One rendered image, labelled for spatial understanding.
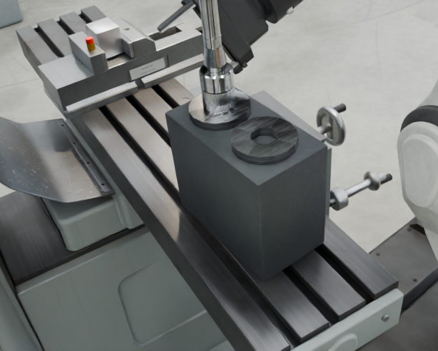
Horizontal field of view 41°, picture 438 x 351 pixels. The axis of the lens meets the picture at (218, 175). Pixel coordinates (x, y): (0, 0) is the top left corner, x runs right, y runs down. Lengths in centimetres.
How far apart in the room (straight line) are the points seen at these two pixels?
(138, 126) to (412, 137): 53
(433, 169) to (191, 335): 86
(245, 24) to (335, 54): 246
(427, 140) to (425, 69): 224
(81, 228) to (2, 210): 26
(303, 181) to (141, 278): 67
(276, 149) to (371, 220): 156
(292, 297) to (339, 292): 7
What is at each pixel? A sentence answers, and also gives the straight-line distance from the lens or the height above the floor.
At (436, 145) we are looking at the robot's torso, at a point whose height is 103.
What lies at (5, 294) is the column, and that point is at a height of 75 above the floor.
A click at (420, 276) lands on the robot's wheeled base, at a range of 135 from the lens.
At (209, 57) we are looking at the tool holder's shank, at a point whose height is 123.
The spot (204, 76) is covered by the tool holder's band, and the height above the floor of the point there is 120.
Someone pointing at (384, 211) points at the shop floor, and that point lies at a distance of 233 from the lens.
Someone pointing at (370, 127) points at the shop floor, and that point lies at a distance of 274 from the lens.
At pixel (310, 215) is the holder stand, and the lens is 83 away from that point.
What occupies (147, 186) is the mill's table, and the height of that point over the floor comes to 94.
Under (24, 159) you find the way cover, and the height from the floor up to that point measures 92.
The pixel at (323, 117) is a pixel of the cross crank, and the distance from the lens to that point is 165.
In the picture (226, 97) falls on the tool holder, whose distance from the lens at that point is 81.
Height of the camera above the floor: 160
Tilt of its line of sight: 40 degrees down
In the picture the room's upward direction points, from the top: 7 degrees counter-clockwise
